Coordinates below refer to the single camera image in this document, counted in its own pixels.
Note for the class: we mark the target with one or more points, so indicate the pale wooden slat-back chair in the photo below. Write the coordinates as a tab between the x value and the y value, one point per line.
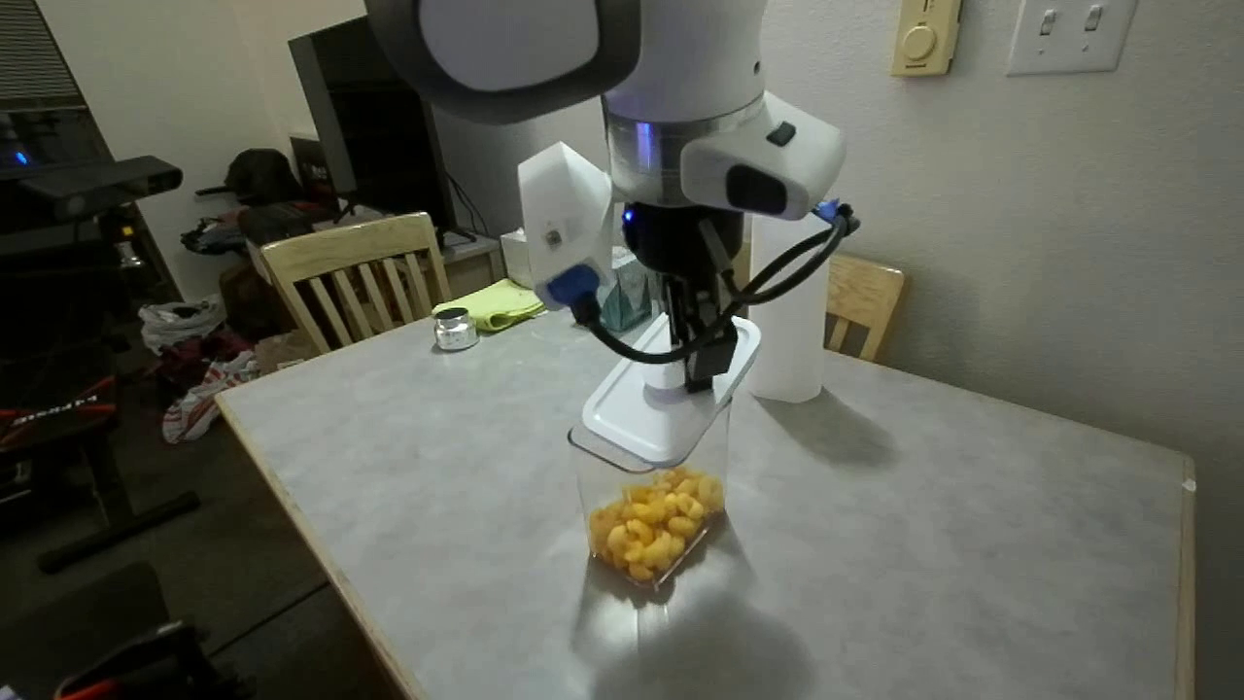
352	255

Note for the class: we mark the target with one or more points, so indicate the cardboard box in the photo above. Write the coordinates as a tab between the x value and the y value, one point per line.
866	298

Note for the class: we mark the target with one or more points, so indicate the white double light switch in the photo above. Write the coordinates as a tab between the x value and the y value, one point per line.
1071	35

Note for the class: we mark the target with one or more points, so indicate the yellow puffed snack pieces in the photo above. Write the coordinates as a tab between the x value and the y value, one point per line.
656	525

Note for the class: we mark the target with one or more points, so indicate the white paper towel roll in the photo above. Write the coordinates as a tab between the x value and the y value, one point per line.
794	333

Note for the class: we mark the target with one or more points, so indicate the black bar camera on stand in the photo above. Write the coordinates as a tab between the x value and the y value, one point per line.
93	182

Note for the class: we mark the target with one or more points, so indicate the white item on floor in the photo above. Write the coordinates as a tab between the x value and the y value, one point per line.
182	325

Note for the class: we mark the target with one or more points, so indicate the clear plastic storage bowl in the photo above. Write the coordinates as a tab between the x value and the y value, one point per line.
646	487

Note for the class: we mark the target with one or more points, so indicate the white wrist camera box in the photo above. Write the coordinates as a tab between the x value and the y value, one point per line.
564	207

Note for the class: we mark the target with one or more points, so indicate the black bench with red print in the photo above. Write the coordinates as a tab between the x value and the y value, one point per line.
59	429

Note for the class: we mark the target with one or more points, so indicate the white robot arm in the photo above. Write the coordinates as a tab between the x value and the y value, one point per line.
674	63

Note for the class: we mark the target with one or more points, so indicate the black flat monitor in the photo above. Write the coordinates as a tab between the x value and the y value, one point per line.
376	140

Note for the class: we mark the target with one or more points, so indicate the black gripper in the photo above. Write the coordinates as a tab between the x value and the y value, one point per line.
683	239

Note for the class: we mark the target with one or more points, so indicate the black round bag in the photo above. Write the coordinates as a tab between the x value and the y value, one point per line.
267	181

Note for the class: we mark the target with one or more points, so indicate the lime green cloth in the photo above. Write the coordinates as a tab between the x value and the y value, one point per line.
498	304

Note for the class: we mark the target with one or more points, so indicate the white rectangular storage lid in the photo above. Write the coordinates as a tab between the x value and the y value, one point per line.
643	412

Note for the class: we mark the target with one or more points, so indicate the red and white clothes pile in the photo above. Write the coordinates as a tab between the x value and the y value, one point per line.
209	382

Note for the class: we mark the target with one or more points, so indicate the black and red bag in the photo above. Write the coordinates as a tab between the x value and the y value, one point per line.
143	665

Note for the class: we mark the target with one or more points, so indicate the round silver metal tin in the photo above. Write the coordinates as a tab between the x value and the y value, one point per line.
453	333

